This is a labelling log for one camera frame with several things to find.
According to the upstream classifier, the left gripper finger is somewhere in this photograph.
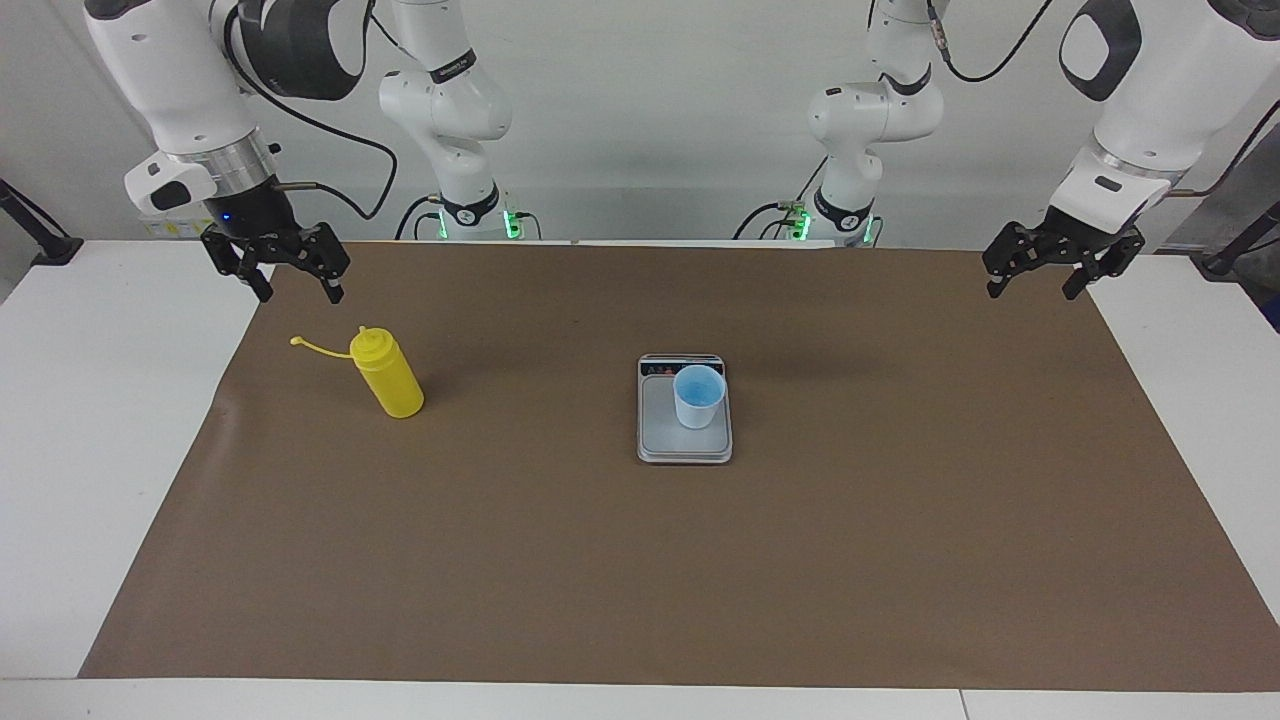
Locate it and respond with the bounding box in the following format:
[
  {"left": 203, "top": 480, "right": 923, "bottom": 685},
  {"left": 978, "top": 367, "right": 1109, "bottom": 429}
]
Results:
[
  {"left": 1062, "top": 232, "right": 1147, "bottom": 301},
  {"left": 982, "top": 222, "right": 1049, "bottom": 300}
]

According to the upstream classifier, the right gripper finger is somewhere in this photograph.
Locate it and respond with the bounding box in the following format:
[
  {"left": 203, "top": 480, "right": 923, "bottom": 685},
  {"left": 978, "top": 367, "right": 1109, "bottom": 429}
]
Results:
[
  {"left": 201, "top": 228, "right": 274, "bottom": 303},
  {"left": 290, "top": 222, "right": 352, "bottom": 305}
]

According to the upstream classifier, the yellow squeeze bottle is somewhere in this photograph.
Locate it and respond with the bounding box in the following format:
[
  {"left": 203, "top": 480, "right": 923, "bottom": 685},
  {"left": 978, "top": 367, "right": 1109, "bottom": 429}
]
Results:
[{"left": 290, "top": 325, "right": 425, "bottom": 419}]

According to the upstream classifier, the light blue paper cup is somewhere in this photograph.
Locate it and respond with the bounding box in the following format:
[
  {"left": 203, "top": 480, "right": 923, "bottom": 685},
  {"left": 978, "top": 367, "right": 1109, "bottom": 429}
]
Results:
[{"left": 672, "top": 365, "right": 728, "bottom": 430}]

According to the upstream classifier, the silver digital kitchen scale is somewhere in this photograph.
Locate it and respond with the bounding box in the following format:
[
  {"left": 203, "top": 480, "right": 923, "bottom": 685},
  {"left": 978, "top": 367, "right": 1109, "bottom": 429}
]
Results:
[{"left": 637, "top": 353, "right": 734, "bottom": 465}]

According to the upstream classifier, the white power box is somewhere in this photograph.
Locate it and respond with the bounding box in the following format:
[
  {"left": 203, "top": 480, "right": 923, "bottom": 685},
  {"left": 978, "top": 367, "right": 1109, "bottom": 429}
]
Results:
[{"left": 138, "top": 212, "right": 216, "bottom": 239}]

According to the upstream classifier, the black clamp stand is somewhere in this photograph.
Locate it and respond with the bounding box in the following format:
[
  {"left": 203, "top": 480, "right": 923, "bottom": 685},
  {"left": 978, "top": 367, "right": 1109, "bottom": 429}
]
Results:
[
  {"left": 0, "top": 178, "right": 84, "bottom": 266},
  {"left": 1200, "top": 200, "right": 1280, "bottom": 279}
]

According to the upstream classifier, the dark grey slanted panel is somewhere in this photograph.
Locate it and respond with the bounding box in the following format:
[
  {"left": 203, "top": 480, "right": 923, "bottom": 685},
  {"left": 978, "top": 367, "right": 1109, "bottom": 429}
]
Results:
[{"left": 1165, "top": 150, "right": 1280, "bottom": 251}]

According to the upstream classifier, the brown table mat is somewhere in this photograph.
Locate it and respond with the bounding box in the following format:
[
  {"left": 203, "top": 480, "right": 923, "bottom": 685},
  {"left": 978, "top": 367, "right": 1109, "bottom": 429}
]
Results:
[{"left": 78, "top": 240, "right": 1280, "bottom": 693}]

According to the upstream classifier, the black base power cable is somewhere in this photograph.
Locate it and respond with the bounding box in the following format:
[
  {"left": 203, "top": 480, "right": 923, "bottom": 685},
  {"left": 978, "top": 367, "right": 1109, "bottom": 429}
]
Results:
[
  {"left": 395, "top": 193, "right": 446, "bottom": 241},
  {"left": 733, "top": 200, "right": 801, "bottom": 241}
]

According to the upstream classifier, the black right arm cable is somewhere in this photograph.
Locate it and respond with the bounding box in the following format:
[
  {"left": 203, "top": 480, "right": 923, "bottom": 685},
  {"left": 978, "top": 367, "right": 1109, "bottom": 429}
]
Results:
[{"left": 225, "top": 0, "right": 399, "bottom": 221}]

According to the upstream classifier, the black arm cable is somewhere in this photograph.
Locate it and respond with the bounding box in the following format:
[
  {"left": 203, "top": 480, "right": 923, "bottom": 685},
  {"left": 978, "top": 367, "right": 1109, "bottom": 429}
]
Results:
[
  {"left": 225, "top": 0, "right": 399, "bottom": 221},
  {"left": 925, "top": 0, "right": 1280, "bottom": 198}
]

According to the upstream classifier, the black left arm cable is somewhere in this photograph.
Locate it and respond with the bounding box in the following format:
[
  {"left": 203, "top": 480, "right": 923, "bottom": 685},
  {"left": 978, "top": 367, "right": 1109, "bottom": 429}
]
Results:
[{"left": 925, "top": 0, "right": 1280, "bottom": 198}]

